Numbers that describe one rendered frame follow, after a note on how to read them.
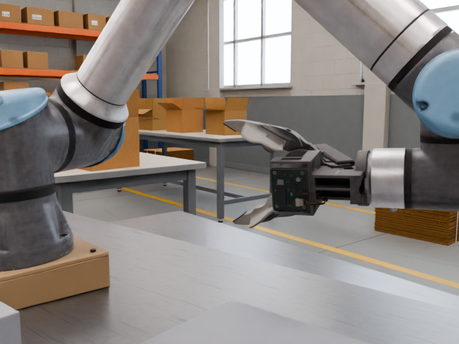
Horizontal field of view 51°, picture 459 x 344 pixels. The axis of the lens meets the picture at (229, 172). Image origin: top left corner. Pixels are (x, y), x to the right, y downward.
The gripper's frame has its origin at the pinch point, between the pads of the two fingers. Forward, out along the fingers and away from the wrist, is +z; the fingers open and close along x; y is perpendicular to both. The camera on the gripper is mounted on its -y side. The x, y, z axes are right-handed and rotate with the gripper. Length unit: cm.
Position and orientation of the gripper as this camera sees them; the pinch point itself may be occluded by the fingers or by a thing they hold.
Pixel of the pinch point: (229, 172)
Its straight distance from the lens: 71.1
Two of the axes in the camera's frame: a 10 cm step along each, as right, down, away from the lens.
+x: 0.9, 9.6, 2.6
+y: -3.7, 2.7, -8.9
